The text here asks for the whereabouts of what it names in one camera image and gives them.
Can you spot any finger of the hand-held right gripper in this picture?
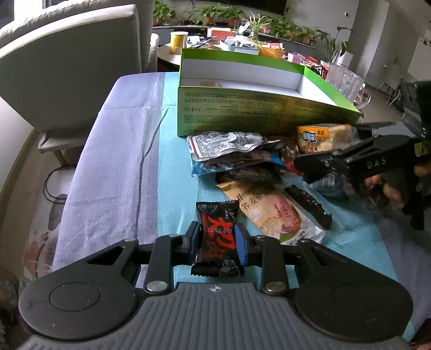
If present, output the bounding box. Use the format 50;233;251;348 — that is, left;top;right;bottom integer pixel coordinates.
293;134;413;189
352;120;409;138

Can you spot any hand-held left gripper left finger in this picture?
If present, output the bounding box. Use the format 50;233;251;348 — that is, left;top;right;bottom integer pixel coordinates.
86;220;203;294

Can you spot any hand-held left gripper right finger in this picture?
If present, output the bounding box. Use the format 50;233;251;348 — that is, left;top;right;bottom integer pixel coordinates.
234;224;357;295

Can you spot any black candy packet red print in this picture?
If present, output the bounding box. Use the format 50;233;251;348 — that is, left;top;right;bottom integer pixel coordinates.
190;199;245;278

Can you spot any blue grey snack wrapper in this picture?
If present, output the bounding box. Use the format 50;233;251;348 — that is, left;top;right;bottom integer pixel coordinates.
308;175;350;201

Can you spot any yellow label cracker packet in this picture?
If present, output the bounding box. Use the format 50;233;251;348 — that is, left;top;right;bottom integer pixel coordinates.
296;124;357;153

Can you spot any clear packet of brown snack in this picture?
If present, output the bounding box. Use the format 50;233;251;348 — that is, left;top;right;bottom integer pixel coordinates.
187;131;283;163

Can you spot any green cardboard box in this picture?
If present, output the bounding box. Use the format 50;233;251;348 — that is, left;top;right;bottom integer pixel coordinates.
177;48;362;138

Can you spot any person's right hand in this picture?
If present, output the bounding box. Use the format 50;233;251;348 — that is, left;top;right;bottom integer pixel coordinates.
365;173;405;209

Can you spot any beige snack packet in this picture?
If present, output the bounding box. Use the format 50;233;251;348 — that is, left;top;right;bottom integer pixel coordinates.
217;180;326;246

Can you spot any turquoise tablecloth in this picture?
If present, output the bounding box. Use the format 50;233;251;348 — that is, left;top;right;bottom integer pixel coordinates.
157;72;415;344

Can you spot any clear glass mug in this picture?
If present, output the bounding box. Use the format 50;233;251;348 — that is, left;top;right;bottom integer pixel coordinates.
325;64;371;109

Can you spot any dark brown snack bar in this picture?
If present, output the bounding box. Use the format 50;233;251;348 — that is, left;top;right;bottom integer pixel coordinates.
284;184;333;230

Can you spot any dark brown small packet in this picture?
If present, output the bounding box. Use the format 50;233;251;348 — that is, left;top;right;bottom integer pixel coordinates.
278;141;305;176

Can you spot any black snack packet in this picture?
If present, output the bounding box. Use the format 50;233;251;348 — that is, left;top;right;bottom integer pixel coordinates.
215;166;283;184

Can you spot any blue snack packet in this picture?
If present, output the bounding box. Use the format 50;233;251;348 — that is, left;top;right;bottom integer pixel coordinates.
191;153;287;179

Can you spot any large leaf plant white pot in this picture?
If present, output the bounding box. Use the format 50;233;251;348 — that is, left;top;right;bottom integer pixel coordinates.
315;27;355;67

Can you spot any pile of assorted packets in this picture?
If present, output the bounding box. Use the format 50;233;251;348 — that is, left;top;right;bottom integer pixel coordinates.
286;52;330;82

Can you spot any lavender cloth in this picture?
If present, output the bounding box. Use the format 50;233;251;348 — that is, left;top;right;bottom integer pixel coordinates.
52;72;181;272

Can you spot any wicker basket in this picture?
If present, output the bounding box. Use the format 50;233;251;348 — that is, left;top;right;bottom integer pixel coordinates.
258;45;285;60

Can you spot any patterned floor rug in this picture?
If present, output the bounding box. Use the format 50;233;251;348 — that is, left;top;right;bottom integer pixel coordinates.
18;193;68;290

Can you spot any spider plant in vase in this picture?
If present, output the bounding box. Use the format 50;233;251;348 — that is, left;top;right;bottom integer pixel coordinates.
242;10;274;41

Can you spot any grey plastic tray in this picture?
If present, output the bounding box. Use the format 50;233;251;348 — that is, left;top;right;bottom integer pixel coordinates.
219;38;260;55

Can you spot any orange box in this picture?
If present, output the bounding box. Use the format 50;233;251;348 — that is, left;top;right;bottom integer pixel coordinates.
210;29;237;41

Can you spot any round white table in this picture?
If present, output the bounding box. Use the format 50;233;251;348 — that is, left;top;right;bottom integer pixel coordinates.
158;42;184;73

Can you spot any yellow paper cup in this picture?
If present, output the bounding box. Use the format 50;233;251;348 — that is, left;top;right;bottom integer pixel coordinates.
169;31;188;55

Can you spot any row of potted plants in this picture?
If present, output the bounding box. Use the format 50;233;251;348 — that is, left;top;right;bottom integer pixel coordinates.
153;0;317;44

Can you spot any grey upholstered chair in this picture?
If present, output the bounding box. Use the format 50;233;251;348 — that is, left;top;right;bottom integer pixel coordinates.
0;3;151;166

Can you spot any black floor cable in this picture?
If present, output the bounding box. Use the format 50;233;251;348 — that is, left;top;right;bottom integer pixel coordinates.
43;166;79;203

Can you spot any black wall television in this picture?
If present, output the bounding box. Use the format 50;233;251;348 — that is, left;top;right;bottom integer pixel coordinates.
202;0;288;16

